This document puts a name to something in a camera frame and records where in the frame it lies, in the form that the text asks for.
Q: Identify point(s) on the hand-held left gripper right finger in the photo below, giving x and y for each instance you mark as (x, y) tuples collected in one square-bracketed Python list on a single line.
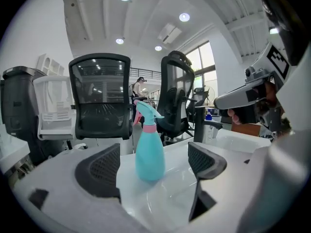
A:
[(206, 164)]

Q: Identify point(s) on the white cup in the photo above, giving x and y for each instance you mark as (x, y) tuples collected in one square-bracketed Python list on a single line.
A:
[(217, 119)]

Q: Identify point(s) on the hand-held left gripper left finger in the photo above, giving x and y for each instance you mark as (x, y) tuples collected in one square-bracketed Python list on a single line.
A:
[(102, 169)]

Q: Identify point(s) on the black mesh sled-base chair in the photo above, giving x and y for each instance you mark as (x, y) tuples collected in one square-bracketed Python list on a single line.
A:
[(102, 120)]

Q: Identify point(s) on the black headrest office chair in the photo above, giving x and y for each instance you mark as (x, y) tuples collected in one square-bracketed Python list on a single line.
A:
[(175, 93)]

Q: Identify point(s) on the person's right hand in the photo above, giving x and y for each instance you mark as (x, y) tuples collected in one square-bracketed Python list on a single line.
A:
[(235, 116)]

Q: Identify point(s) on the black balcony railing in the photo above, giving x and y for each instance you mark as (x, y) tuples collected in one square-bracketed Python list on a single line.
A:
[(145, 72)]

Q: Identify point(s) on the square wall light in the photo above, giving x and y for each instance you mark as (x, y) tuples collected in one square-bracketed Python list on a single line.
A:
[(274, 30)]

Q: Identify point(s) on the white mesh chair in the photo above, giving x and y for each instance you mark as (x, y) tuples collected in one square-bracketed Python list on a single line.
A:
[(56, 120)]

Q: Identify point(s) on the black office printer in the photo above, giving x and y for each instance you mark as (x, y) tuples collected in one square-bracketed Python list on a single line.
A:
[(19, 105)]

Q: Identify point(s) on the white sink basin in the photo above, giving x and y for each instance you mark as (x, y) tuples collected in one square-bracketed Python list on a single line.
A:
[(175, 178)]

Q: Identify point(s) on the ceiling air vent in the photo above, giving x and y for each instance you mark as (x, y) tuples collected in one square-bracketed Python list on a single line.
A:
[(170, 33)]

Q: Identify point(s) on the large window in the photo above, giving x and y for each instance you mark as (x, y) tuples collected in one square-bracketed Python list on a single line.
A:
[(206, 64)]

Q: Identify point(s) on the brown wooden cabinet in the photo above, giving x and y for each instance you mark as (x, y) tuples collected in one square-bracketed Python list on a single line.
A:
[(245, 130)]

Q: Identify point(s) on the person's black shirt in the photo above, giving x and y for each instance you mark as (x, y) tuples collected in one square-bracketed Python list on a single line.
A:
[(286, 21)]

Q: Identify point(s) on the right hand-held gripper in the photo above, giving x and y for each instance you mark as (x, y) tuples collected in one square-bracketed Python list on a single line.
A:
[(274, 59)]

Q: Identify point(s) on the white arched shelf cabinet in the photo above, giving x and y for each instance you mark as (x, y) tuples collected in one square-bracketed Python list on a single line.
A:
[(51, 65)]

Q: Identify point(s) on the black swivel office chair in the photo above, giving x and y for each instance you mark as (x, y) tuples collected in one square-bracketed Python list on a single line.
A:
[(200, 101)]

